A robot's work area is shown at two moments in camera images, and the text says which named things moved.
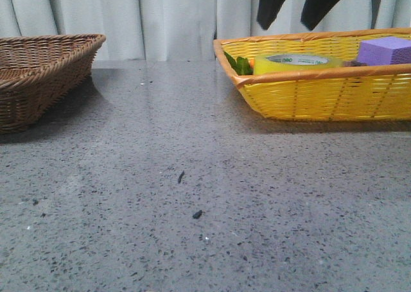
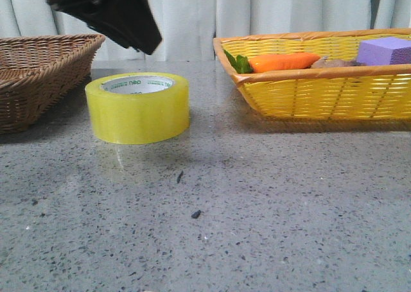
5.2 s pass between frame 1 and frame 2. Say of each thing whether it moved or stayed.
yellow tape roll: moved
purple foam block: stayed
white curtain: stayed
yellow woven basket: stayed
